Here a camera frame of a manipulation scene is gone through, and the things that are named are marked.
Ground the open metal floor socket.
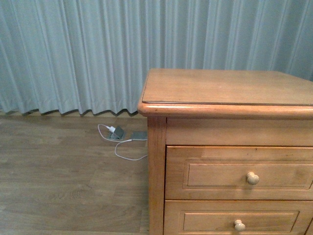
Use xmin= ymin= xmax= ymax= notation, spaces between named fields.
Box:
xmin=108 ymin=126 xmax=125 ymax=141

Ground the round wooden lower knob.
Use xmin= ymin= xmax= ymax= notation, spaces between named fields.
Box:
xmin=234 ymin=219 xmax=246 ymax=232

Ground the wooden drawer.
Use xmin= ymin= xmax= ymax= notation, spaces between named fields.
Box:
xmin=165 ymin=146 xmax=313 ymax=200
xmin=164 ymin=200 xmax=313 ymax=235

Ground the white floor cable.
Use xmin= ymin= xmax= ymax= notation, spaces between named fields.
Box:
xmin=97 ymin=123 xmax=148 ymax=162

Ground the white wall plug adapter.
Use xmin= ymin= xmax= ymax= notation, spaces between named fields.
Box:
xmin=106 ymin=126 xmax=115 ymax=133

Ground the wooden top drawer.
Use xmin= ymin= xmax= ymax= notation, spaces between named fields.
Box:
xmin=165 ymin=146 xmax=313 ymax=200

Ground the light green pleated curtain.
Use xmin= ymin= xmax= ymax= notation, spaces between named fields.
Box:
xmin=0 ymin=0 xmax=313 ymax=114

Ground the wooden nightstand cabinet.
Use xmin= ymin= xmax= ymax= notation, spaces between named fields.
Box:
xmin=138 ymin=69 xmax=313 ymax=235

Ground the round wooden top knob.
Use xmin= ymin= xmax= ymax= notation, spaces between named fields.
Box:
xmin=246 ymin=172 xmax=260 ymax=185

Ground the round wooden knob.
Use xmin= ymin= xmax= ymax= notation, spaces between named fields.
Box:
xmin=234 ymin=219 xmax=246 ymax=232
xmin=246 ymin=172 xmax=260 ymax=185

